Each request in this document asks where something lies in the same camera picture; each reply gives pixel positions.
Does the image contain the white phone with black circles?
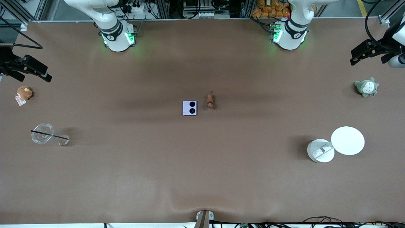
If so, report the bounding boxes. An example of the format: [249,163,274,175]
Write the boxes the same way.
[183,101,197,116]

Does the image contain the brown plush toy with tag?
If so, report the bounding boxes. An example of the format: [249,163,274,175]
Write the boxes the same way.
[15,86,33,106]

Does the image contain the grey totoro plush toy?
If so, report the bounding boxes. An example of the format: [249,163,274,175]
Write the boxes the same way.
[354,78,379,98]

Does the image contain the clear plastic cup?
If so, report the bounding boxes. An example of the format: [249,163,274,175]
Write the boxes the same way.
[31,123,69,146]

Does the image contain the black straw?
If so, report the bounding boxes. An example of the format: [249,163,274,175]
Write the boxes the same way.
[31,130,69,140]

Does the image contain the white round lid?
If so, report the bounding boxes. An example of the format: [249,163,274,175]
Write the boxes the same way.
[331,126,365,155]

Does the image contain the orange bread pile bag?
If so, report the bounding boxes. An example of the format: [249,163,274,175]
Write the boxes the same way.
[252,0,291,18]

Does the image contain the white round container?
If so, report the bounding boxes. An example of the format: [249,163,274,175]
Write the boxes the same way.
[307,139,335,163]

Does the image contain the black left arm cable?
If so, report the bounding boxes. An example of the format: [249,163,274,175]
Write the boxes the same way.
[364,0,394,52]

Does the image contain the aluminium frame profile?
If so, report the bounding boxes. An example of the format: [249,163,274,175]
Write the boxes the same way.
[0,0,40,25]
[378,0,405,25]

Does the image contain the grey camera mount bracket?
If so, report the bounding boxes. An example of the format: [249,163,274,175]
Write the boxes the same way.
[196,210,214,228]

